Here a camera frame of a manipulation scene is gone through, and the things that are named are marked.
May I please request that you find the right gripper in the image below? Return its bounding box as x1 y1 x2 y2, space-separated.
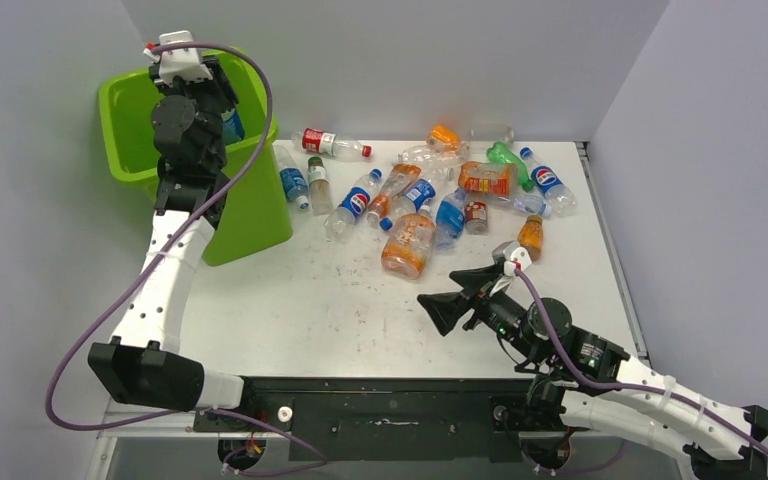
416 263 543 362

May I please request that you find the large orange tea bottle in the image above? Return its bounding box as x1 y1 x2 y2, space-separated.
380 204 436 280

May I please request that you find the blue label crushed water bottle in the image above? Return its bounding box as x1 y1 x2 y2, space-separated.
436 188 468 249

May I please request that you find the pepsi bottle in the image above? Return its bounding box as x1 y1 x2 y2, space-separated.
324 168 382 241
519 147 577 217

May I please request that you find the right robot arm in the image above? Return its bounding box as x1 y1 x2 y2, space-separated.
417 263 768 479

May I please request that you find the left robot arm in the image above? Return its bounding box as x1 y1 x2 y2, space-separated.
88 55 258 431

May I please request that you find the green plastic bin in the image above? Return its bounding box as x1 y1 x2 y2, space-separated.
98 51 292 267

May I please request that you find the red label small bottle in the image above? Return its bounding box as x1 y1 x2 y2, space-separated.
464 193 489 235

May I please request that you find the small orange juice bottle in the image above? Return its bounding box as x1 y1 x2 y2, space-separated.
517 215 544 261

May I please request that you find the blue label blue cap bottle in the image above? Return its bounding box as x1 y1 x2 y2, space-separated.
378 169 453 232

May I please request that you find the clear bottle blue label right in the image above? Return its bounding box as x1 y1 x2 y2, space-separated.
485 192 552 218

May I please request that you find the crushed orange tea bottle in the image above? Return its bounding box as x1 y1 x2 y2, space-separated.
457 161 519 197

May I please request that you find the red label clear bottle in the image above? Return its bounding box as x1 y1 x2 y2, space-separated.
291 128 372 161

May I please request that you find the orange label slim bottle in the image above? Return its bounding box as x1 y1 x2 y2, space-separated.
366 164 421 227

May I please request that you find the green cap white label bottle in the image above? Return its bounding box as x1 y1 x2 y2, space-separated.
307 156 333 216

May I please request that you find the clear crushed bottle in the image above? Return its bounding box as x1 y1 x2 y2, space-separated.
392 144 468 170

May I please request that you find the green plastic bottle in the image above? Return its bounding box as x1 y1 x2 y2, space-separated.
486 141 534 192

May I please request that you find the orange bottle at back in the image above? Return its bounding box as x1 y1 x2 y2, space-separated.
426 124 469 155

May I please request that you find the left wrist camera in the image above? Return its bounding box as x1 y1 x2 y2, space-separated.
143 30 214 86

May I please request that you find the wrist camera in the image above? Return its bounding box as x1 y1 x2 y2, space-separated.
143 30 214 86
491 241 533 276

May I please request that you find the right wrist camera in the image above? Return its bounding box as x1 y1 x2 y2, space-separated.
491 241 533 276

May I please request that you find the clear bottle at wall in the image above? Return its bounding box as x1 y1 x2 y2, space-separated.
469 121 515 146

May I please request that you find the aluminium table edge rail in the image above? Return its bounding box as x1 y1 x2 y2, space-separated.
575 141 651 366

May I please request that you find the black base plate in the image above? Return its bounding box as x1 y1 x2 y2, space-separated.
193 376 591 464

